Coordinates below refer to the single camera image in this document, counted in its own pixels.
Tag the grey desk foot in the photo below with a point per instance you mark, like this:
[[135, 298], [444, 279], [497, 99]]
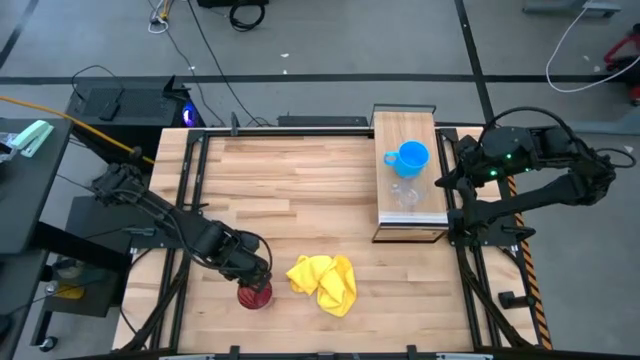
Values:
[[600, 127], [565, 7]]

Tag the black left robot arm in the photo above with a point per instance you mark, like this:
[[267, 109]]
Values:
[[165, 220]]

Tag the black equipment cart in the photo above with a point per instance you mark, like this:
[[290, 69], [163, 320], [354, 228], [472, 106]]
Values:
[[90, 300]]

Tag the black computer tower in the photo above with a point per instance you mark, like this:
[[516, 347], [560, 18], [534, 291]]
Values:
[[140, 102]]

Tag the crumpled yellow cloth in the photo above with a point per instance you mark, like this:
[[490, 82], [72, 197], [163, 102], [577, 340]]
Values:
[[330, 285]]

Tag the black aluminium table frame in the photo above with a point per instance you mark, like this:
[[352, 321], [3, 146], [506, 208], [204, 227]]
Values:
[[280, 132]]

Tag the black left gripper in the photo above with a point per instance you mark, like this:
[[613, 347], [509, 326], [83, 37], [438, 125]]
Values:
[[245, 260]]

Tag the black clamp knob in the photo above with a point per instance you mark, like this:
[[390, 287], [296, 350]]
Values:
[[510, 300]]

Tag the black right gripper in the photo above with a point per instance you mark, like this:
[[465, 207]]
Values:
[[470, 160]]

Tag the wooden shelf with metal frame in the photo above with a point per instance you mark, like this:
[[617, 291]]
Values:
[[387, 200]]

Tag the blue plastic mug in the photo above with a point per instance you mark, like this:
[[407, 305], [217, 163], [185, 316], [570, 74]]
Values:
[[412, 157]]

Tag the black caster wheel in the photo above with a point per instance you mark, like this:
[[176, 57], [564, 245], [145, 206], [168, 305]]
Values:
[[48, 343]]

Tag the red ball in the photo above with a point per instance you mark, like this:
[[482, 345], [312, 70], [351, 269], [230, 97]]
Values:
[[255, 300]]

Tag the mint green stapler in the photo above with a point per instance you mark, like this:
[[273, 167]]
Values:
[[35, 136]]

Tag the black power strip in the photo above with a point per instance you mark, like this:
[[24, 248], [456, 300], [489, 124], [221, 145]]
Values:
[[320, 121]]

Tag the red and black cart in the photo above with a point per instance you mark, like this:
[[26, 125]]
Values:
[[631, 65]]

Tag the small yellow item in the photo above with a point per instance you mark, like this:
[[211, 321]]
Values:
[[70, 292]]

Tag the tape roll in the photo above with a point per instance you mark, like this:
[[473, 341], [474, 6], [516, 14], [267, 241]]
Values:
[[67, 270]]

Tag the clear plastic item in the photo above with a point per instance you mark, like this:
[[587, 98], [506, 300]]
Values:
[[6, 147]]

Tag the yellow black hazard tape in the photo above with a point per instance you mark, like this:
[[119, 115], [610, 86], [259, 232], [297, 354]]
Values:
[[532, 280]]

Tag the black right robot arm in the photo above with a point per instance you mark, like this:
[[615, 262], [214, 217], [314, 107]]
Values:
[[550, 192]]

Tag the black side desk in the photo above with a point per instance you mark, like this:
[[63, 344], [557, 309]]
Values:
[[30, 200]]

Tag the small black device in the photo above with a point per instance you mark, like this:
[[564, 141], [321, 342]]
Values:
[[109, 111]]

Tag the clear plastic cup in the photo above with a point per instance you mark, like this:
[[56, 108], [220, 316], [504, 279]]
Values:
[[407, 196]]

